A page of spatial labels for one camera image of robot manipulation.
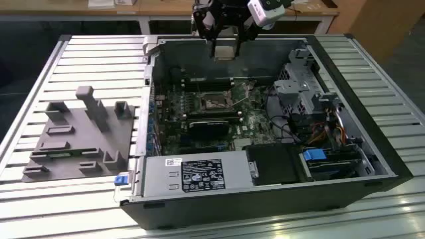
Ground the coloured wire bundle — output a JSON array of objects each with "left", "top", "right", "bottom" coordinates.
[{"left": 307, "top": 107, "right": 348, "bottom": 147}]

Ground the black drive bay shroud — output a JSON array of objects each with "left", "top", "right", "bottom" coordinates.
[{"left": 244, "top": 143, "right": 312, "bottom": 186}]

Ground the black graphics card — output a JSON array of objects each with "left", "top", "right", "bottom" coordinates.
[{"left": 188, "top": 119, "right": 231, "bottom": 139}]

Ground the green motherboard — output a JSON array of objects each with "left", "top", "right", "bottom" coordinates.
[{"left": 149, "top": 74, "right": 283, "bottom": 156}]

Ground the CPU socket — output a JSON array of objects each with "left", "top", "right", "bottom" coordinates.
[{"left": 197, "top": 92, "right": 233, "bottom": 112}]

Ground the thin metal locking lever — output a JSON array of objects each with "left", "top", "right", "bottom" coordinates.
[{"left": 231, "top": 95, "right": 251, "bottom": 106}]

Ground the black open PC case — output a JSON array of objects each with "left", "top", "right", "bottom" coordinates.
[{"left": 115, "top": 33, "right": 415, "bottom": 231}]

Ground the green RAM stick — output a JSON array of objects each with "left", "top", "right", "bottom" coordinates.
[{"left": 45, "top": 148, "right": 97, "bottom": 158}]

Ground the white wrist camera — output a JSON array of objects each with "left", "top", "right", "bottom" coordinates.
[{"left": 247, "top": 0, "right": 287, "bottom": 31}]

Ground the silver power supply unit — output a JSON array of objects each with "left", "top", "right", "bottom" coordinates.
[{"left": 141, "top": 155, "right": 256, "bottom": 198}]

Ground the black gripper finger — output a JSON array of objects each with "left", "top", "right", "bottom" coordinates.
[
  {"left": 193, "top": 2, "right": 221, "bottom": 58},
  {"left": 233, "top": 12, "right": 259, "bottom": 60}
]

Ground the silver drive cage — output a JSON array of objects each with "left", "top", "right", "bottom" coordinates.
[{"left": 267, "top": 48, "right": 345, "bottom": 118}]

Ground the square silver CPU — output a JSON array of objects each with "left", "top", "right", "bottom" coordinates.
[{"left": 213, "top": 46, "right": 237, "bottom": 63}]

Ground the silver chipset heatsink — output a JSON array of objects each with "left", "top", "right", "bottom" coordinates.
[{"left": 233, "top": 137, "right": 255, "bottom": 151}]

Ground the silver disk bay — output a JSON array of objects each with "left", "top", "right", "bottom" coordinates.
[{"left": 297, "top": 144, "right": 379, "bottom": 182}]

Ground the wooden cabinet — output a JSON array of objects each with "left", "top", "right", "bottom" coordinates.
[{"left": 327, "top": 0, "right": 425, "bottom": 64}]

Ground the blue disk carrier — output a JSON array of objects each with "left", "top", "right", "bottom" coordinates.
[{"left": 303, "top": 148, "right": 363, "bottom": 179}]

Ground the black cable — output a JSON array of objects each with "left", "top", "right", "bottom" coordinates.
[{"left": 267, "top": 94, "right": 313, "bottom": 146}]

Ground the grey parts rack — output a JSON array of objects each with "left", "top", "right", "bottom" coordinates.
[{"left": 20, "top": 86, "right": 140, "bottom": 184}]

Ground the wooden desk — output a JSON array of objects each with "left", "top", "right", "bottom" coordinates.
[{"left": 0, "top": 0, "right": 340, "bottom": 35}]

